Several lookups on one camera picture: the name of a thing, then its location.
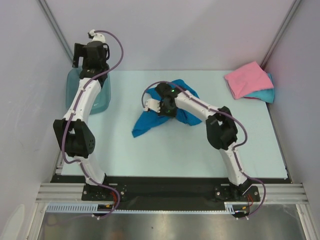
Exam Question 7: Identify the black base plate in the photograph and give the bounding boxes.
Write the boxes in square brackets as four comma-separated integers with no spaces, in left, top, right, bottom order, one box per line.
[50,174,291,212]

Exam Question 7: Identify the purple cable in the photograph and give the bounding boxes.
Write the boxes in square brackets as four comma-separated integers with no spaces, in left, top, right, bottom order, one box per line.
[141,80,267,221]
[61,29,125,222]

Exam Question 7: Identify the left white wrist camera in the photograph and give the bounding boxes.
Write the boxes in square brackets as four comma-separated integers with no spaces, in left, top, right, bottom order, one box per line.
[87,29,106,45]

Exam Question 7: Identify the white slotted cable duct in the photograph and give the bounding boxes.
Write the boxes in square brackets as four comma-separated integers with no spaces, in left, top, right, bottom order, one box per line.
[46,203,246,215]

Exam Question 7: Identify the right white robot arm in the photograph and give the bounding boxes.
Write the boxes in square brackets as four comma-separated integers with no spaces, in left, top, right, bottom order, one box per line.
[144,82,253,201]

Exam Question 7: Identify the pink folded t shirt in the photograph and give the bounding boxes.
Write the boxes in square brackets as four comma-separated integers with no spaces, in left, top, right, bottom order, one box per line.
[224,61,274,100]

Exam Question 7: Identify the right aluminium corner post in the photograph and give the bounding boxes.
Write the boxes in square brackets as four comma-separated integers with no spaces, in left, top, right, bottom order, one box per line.
[260,0,304,70]

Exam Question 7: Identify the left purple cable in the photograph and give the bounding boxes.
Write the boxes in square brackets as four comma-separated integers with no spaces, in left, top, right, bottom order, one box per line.
[61,29,125,222]

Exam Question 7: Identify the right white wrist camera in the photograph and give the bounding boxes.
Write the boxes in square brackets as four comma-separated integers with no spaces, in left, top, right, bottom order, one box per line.
[143,98,161,113]

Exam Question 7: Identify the aluminium corner post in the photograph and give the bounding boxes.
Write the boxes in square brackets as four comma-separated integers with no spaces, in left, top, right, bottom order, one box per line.
[36,0,74,64]
[260,0,304,70]

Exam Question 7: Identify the teal transparent plastic bin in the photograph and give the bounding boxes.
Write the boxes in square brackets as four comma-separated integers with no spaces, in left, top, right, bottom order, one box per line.
[65,67,111,115]

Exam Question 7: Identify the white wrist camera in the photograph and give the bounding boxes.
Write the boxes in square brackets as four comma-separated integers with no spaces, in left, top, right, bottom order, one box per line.
[143,98,161,113]
[87,29,106,45]

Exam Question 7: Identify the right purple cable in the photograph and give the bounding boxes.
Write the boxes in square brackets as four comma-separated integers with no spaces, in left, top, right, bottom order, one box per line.
[141,80,267,221]

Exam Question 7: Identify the light blue folded t shirt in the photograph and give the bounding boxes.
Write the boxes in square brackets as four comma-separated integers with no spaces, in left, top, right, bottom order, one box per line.
[246,73,275,103]

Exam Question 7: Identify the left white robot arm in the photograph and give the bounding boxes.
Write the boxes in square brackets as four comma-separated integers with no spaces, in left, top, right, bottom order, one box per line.
[53,40,112,201]

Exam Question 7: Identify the left aluminium corner post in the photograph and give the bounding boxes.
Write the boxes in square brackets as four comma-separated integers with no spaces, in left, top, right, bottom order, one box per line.
[36,0,74,64]

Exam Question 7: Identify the aluminium front rail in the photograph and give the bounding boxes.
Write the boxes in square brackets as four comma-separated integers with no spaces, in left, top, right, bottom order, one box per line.
[36,183,309,205]

